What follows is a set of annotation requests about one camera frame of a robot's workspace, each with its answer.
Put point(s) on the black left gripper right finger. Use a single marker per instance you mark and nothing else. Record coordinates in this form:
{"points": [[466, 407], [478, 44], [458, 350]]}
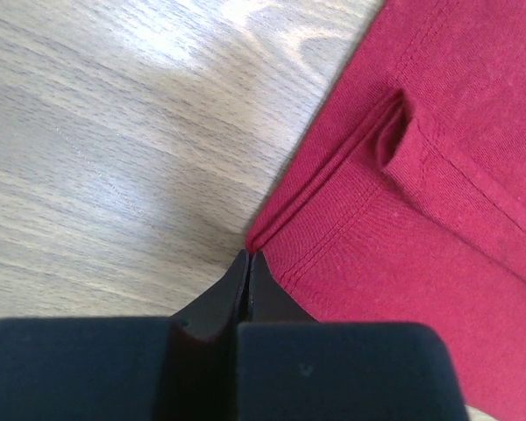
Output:
{"points": [[291, 367]]}

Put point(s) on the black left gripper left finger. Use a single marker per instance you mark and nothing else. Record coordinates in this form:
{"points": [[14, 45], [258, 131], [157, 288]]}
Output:
{"points": [[124, 368]]}

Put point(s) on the dark red t shirt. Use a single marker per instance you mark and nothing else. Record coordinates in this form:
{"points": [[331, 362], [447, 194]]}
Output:
{"points": [[406, 199]]}

